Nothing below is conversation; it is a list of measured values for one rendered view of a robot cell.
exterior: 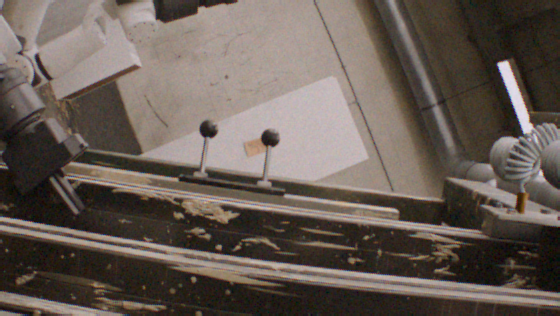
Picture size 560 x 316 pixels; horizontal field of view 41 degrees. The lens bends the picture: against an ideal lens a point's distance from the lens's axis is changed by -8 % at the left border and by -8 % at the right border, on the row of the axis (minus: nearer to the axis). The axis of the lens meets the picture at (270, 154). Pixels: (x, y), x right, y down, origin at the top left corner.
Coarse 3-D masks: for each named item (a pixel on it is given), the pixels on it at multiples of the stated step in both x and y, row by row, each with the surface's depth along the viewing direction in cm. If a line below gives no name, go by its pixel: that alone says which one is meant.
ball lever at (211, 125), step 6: (210, 120) 157; (204, 126) 156; (210, 126) 156; (216, 126) 157; (204, 132) 156; (210, 132) 156; (216, 132) 157; (210, 138) 158; (204, 144) 156; (204, 150) 155; (204, 156) 155; (204, 162) 155; (204, 168) 154; (198, 174) 153; (204, 174) 153
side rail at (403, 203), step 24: (120, 168) 175; (144, 168) 175; (168, 168) 175; (192, 168) 175; (216, 168) 178; (288, 192) 175; (312, 192) 176; (336, 192) 176; (360, 192) 176; (384, 192) 178; (408, 216) 176; (432, 216) 176
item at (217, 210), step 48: (528, 144) 106; (0, 192) 105; (48, 192) 106; (96, 192) 106; (144, 192) 106; (144, 240) 106; (192, 240) 106; (240, 240) 106; (288, 240) 106; (336, 240) 106; (384, 240) 106; (432, 240) 106; (480, 240) 107; (528, 240) 107; (528, 288) 107
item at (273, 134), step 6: (264, 132) 157; (270, 132) 157; (276, 132) 157; (264, 138) 157; (270, 138) 156; (276, 138) 157; (264, 144) 157; (270, 144) 157; (276, 144) 158; (270, 150) 157; (270, 156) 156; (264, 162) 156; (264, 168) 155; (264, 174) 154; (258, 180) 154; (264, 180) 154; (258, 186) 153; (264, 186) 153; (270, 186) 153
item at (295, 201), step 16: (0, 160) 150; (96, 176) 151; (112, 176) 151; (128, 176) 151; (144, 176) 151; (160, 176) 155; (192, 192) 151; (208, 192) 151; (224, 192) 151; (240, 192) 151; (304, 208) 152; (320, 208) 152; (336, 208) 152; (352, 208) 152; (368, 208) 152
